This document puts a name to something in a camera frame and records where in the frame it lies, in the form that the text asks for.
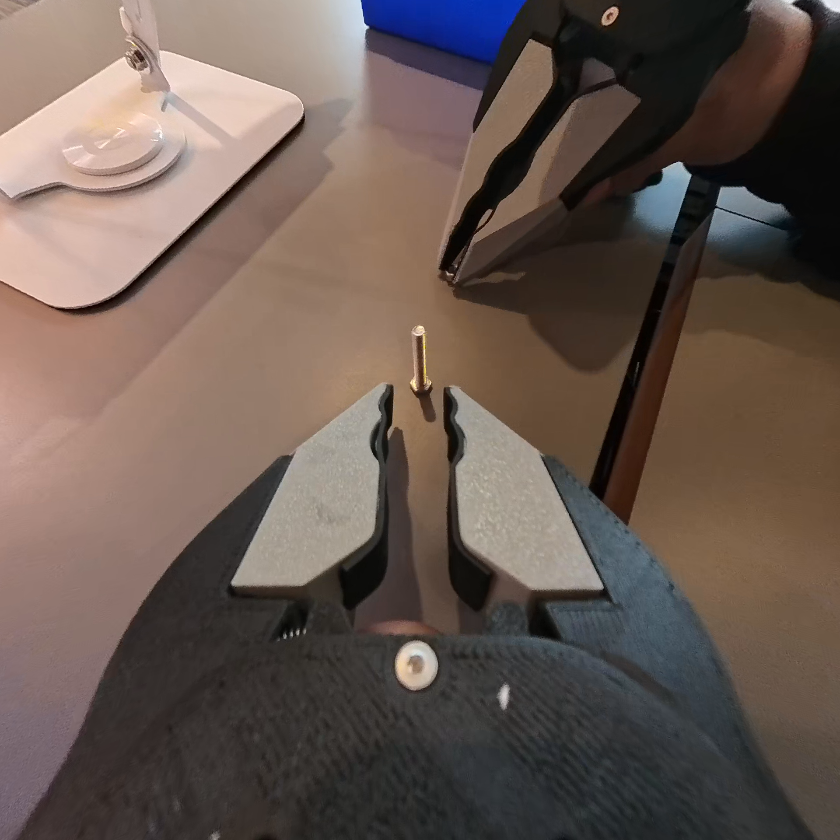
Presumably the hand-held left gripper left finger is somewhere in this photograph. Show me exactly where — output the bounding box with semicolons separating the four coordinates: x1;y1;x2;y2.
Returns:
230;382;396;611

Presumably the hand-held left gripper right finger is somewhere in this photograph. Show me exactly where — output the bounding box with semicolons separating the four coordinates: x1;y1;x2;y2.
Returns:
443;385;606;611

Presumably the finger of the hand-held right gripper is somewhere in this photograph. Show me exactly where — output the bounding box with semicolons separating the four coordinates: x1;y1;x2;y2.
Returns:
449;56;643;284
437;36;578;273

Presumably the silver metal bolt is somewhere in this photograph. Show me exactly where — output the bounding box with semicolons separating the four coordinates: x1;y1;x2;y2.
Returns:
408;324;434;396

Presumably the person's right forearm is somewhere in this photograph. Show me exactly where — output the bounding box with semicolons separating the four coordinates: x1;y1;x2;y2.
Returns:
689;0;840;277

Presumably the blue plastic bin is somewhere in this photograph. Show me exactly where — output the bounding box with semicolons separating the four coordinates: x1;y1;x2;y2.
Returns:
360;0;526;64

